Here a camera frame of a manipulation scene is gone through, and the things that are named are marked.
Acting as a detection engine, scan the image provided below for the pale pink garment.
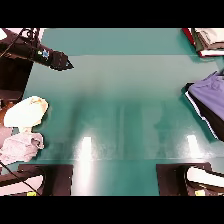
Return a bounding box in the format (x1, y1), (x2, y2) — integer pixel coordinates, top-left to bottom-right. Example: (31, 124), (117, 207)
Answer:
(0, 132), (45, 167)

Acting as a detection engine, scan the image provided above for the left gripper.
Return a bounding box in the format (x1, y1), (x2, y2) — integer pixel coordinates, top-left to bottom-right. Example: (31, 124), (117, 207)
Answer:
(49, 50), (75, 72)

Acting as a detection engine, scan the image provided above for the black garment with white stripe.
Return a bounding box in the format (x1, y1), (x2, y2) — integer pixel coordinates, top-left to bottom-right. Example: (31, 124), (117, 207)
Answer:
(184, 82), (224, 143)

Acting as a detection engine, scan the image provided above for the black cable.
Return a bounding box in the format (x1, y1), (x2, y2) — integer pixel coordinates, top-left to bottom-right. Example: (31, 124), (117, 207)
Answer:
(0, 160), (43, 197)

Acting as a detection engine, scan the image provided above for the dark green garment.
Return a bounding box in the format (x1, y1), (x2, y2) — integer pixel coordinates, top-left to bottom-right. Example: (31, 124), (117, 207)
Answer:
(180, 86), (216, 143)

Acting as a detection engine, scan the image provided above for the purple shirt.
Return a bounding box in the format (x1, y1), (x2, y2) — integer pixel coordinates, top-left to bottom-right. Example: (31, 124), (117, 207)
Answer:
(187, 70), (224, 123)

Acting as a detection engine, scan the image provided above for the red garment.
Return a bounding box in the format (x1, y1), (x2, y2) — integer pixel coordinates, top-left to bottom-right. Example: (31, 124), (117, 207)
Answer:
(181, 28), (224, 59)

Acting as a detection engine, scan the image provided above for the cream garment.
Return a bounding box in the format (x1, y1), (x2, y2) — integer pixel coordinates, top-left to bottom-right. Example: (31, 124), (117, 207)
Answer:
(3, 95), (50, 129)

